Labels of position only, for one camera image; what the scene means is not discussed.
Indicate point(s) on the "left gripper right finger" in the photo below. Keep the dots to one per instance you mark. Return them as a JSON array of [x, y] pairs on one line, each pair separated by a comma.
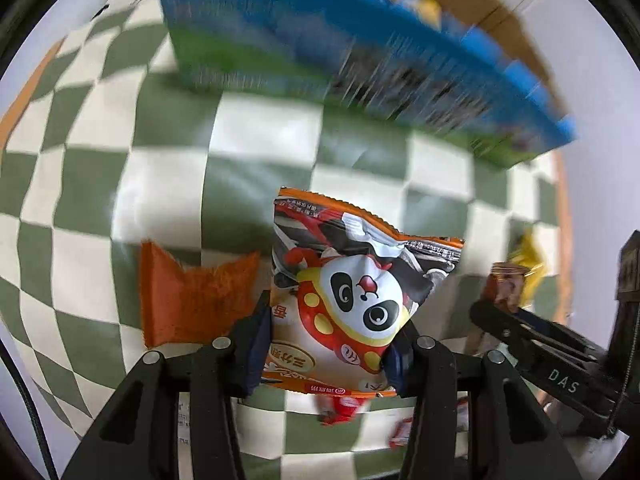
[[402, 364]]

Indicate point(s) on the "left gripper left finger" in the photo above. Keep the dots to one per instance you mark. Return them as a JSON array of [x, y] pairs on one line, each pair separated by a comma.
[[251, 338]]

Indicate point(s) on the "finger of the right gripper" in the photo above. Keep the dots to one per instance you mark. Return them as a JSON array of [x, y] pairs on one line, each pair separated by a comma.
[[546, 351]]

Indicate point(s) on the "orange snack bag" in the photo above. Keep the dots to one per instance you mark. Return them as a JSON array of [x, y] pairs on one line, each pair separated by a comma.
[[192, 306]]

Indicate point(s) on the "small red snack packet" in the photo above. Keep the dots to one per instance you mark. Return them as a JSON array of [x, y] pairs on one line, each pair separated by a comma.
[[335, 410]]

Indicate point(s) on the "brown snack packet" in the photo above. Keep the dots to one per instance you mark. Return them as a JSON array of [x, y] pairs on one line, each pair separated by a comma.
[[503, 289]]

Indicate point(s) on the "panda snack bag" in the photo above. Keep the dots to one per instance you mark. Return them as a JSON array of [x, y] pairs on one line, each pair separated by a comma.
[[344, 284]]

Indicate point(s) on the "small yellow snack packet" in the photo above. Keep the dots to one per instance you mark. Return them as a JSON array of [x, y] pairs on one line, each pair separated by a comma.
[[527, 253]]

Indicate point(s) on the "red white snack pack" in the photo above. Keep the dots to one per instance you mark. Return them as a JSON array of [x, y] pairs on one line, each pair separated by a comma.
[[400, 437]]

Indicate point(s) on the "white silver snack packet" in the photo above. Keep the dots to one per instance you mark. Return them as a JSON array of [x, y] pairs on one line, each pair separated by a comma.
[[185, 471]]

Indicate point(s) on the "green white checkered mat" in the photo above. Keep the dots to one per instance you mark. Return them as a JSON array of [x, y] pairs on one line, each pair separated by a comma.
[[112, 149]]

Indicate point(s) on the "cardboard milk box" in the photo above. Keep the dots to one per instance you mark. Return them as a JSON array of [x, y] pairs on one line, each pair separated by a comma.
[[402, 61]]

